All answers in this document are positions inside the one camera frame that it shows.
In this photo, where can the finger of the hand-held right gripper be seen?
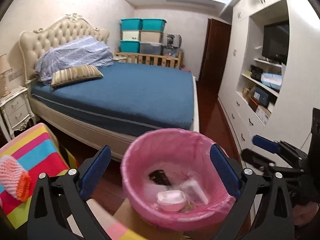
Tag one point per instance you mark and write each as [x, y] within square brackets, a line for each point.
[252, 157]
[265, 142]

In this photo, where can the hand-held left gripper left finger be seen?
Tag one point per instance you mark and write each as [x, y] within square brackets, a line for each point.
[96, 172]

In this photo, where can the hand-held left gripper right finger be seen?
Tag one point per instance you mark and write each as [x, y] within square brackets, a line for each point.
[225, 172]

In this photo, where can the bin with pink bag liner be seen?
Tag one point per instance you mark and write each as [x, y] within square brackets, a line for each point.
[140, 160]

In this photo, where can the black cardboard box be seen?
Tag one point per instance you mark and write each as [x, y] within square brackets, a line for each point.
[160, 177]

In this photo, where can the pink foam fruit net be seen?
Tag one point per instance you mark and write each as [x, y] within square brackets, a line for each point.
[12, 175]

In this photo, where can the orange black box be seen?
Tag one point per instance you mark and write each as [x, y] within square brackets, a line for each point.
[253, 104]

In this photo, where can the rainbow striped tablecloth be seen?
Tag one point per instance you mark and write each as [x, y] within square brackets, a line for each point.
[37, 152]

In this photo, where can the blue white package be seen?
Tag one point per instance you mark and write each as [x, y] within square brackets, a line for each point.
[271, 80]

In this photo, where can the black electronic device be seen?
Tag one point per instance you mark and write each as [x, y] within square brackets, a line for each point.
[256, 71]

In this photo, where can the bed with blue sheet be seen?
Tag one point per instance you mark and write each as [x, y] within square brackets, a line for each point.
[125, 92]

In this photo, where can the white built-in wardrobe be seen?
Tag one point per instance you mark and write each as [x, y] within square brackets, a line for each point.
[300, 55]

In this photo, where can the gold striped pillow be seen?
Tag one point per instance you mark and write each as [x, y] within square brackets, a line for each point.
[75, 73]

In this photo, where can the white carved nightstand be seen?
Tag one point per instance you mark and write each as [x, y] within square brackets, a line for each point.
[15, 110]

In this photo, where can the black flat television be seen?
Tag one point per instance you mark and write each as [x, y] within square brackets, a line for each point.
[275, 40]

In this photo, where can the dark wooden door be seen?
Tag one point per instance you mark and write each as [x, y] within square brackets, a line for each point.
[215, 50]

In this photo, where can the blue striped duvet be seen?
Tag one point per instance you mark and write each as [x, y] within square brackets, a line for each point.
[75, 52]

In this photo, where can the teal plastic storage box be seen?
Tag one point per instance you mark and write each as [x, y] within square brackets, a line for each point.
[129, 46]
[153, 25]
[131, 24]

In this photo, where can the clear grey storage box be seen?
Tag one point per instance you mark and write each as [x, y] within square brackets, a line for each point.
[150, 48]

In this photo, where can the black white checked bag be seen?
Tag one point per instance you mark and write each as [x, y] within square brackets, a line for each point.
[171, 40]

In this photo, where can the cream plastic storage box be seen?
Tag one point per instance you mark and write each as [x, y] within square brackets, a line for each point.
[131, 35]

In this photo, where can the beige tufted headboard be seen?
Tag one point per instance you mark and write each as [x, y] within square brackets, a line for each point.
[45, 37]

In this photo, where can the beige plastic storage box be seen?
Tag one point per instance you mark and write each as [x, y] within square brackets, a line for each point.
[151, 37]

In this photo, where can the wooden crib rail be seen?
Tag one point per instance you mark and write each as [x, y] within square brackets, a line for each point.
[150, 58]

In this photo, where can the wall switch panel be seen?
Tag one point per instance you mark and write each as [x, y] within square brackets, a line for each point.
[14, 75]

